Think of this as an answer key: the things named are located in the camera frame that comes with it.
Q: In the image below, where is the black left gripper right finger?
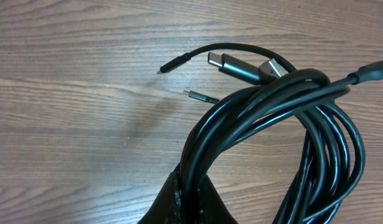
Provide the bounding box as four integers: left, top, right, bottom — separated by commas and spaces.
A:
198, 175, 237, 224

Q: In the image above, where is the black thin USB cable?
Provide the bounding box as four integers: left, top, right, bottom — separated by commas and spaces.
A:
156, 42, 298, 105

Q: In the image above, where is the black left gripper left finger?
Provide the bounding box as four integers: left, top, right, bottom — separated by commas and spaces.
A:
138, 172, 181, 224

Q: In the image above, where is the black thick USB-C cable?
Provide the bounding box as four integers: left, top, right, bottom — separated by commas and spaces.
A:
178, 51, 383, 224

